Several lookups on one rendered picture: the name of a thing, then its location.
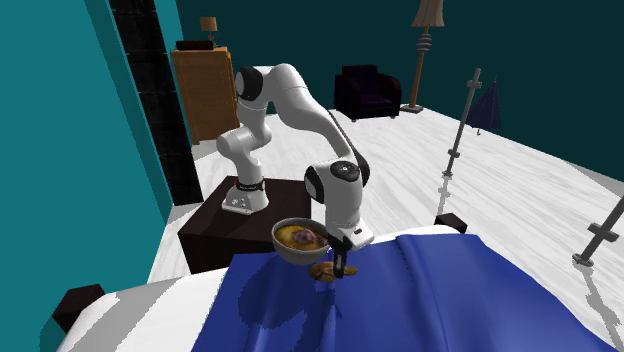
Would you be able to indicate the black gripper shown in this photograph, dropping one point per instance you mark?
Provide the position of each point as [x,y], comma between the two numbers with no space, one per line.
[340,249]

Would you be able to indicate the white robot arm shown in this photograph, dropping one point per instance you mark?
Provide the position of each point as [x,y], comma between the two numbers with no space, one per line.
[297,105]

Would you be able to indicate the brown bread piece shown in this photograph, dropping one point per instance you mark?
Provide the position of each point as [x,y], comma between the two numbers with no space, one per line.
[322,272]

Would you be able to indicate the grey bowl of yellow soup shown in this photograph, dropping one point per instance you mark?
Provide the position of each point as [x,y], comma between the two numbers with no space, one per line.
[298,246]

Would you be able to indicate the blue blanket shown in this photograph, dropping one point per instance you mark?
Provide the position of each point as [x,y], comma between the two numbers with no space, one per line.
[414,302]

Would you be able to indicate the dark robot stand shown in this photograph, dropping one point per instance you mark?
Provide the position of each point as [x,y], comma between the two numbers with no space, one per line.
[229,231]

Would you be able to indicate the dark armchair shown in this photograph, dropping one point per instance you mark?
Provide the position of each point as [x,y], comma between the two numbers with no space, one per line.
[366,95]

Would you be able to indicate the grey coat stand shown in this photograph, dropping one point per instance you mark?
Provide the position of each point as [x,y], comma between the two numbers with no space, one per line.
[602,234]
[460,126]

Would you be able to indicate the brown floor lamp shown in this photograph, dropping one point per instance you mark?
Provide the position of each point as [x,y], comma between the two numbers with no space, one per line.
[418,73]

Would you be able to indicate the dark blue umbrella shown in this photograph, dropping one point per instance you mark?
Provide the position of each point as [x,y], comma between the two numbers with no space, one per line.
[486,109]

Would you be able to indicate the white bed with dark posts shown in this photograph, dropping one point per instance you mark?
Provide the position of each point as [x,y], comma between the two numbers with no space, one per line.
[146,312]

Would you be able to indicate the wooden dresser with lamp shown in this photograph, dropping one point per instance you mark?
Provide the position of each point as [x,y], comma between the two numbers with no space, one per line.
[207,92]

